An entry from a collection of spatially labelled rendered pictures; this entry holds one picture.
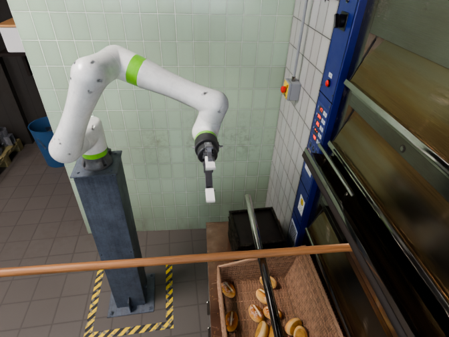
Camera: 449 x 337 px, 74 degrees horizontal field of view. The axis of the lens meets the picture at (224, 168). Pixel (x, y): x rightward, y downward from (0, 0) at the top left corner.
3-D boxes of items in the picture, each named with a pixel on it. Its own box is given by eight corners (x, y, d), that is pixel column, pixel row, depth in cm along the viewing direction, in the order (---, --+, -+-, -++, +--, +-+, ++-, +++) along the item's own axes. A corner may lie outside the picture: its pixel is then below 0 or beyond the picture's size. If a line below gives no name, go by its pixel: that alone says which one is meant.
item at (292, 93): (293, 93, 182) (296, 77, 176) (298, 100, 174) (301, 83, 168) (281, 94, 181) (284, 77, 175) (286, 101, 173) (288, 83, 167)
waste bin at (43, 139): (89, 152, 377) (79, 114, 346) (71, 172, 344) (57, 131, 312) (55, 149, 382) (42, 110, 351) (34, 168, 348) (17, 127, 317)
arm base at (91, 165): (89, 144, 168) (87, 135, 164) (117, 143, 170) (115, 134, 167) (79, 172, 147) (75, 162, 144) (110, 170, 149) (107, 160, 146)
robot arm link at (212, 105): (147, 83, 126) (134, 90, 117) (152, 57, 120) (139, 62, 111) (225, 118, 126) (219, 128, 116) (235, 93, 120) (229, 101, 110)
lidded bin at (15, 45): (65, 43, 328) (58, 17, 313) (55, 52, 299) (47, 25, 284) (20, 43, 322) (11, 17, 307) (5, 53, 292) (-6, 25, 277)
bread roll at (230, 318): (236, 334, 146) (236, 328, 142) (222, 331, 146) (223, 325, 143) (238, 314, 154) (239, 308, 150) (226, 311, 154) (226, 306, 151)
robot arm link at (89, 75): (39, 156, 128) (65, 53, 96) (64, 138, 141) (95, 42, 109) (65, 174, 130) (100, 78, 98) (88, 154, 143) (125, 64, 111)
